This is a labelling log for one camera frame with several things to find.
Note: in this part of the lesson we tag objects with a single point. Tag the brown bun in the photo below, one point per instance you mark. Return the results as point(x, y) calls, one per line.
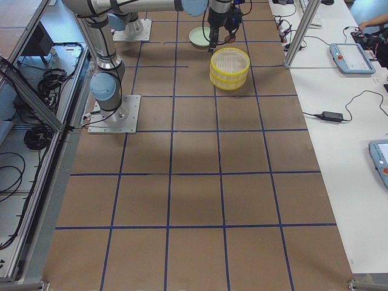
point(230, 38)

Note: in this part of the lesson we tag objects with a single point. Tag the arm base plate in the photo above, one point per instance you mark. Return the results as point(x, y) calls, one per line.
point(124, 120)
point(136, 31)

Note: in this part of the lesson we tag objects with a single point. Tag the light green plate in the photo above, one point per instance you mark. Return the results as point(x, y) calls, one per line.
point(200, 36)

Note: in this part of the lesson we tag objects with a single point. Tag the teach pendant tablet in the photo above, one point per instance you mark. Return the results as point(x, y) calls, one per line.
point(351, 59)

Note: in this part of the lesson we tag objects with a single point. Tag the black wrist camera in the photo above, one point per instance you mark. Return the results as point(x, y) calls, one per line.
point(234, 18)

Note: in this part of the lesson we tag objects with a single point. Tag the yellow steamer layer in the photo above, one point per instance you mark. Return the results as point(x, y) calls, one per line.
point(228, 81)
point(230, 61)

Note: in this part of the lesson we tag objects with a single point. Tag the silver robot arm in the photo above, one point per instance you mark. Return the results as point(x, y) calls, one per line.
point(192, 8)
point(106, 84)

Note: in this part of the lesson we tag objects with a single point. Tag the black power brick right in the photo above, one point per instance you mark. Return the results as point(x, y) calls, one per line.
point(330, 116)

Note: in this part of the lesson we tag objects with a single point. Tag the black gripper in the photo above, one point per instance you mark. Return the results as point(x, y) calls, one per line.
point(217, 19)

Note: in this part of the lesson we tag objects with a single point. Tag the aluminium frame post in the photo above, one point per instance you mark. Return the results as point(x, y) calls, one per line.
point(303, 26)

